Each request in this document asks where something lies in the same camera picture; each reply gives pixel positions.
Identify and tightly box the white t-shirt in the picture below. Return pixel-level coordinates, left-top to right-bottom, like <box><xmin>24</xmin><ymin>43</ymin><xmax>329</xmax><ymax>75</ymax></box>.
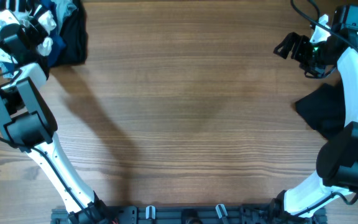
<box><xmin>0</xmin><ymin>1</ymin><xmax>59</xmax><ymax>65</ymax></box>

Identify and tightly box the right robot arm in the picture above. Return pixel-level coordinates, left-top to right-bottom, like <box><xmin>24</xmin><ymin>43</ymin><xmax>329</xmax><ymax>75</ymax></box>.
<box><xmin>268</xmin><ymin>4</ymin><xmax>358</xmax><ymax>223</ymax></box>

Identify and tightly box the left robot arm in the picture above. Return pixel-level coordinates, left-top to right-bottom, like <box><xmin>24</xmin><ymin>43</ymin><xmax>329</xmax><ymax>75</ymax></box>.
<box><xmin>0</xmin><ymin>1</ymin><xmax>116</xmax><ymax>223</ymax></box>

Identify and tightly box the blue shirt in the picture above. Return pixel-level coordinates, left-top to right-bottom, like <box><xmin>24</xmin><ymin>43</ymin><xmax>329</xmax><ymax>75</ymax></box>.
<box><xmin>1</xmin><ymin>0</ymin><xmax>68</xmax><ymax>75</ymax></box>

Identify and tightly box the grey garment in pile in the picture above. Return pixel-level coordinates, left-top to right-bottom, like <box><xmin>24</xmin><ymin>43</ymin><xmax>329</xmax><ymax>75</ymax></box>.
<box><xmin>52</xmin><ymin>0</ymin><xmax>77</xmax><ymax>34</ymax></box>

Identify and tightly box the black garment in pile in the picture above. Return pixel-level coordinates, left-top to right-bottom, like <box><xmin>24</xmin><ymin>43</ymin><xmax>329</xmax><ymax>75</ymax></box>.
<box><xmin>48</xmin><ymin>0</ymin><xmax>88</xmax><ymax>67</ymax></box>

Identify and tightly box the black t-shirt right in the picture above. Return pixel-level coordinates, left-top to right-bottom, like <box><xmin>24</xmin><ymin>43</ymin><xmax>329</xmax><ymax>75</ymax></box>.
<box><xmin>294</xmin><ymin>81</ymin><xmax>346</xmax><ymax>139</ymax></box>

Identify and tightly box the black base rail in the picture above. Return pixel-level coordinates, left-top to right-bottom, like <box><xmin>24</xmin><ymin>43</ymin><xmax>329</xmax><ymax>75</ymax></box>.
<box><xmin>51</xmin><ymin>204</ymin><xmax>328</xmax><ymax>224</ymax></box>

